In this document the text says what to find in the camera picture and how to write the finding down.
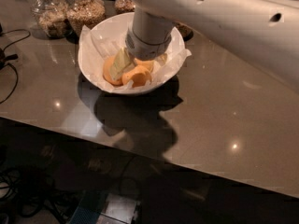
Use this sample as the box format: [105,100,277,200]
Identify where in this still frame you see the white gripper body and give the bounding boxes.
[125,7,174,61]

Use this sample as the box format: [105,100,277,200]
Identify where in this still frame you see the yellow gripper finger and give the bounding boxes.
[108,47,135,80]
[156,53,167,65]

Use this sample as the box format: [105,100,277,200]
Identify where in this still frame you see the orange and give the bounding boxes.
[103,56,122,86]
[121,65,152,88]
[135,59,154,72]

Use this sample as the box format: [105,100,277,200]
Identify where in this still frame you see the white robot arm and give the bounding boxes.
[125,0,299,91]

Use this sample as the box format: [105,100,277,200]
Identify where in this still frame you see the white ceramic bowl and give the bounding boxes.
[78,12,186,97]

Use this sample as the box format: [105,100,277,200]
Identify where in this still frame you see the white paper liner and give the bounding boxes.
[78,15,192,93]

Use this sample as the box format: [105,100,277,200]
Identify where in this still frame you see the glass jar with colourful cereal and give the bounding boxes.
[176,23,192,38]

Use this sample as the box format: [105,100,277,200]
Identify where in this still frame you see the glass jar with brown cereal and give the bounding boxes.
[114,0,135,14]

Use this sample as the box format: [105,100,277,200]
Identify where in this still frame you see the glass jar with grains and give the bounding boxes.
[66,0,106,36]

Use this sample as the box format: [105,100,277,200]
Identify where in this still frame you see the glass jar with oats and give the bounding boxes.
[31,0,72,38]

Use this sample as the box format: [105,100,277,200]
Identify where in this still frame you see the blue and silver box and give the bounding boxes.
[68,190,141,224]

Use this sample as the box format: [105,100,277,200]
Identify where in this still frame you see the black cable on table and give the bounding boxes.
[0,29,32,105]

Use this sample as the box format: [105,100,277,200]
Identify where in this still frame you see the black cables on floor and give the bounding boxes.
[0,166,78,224]

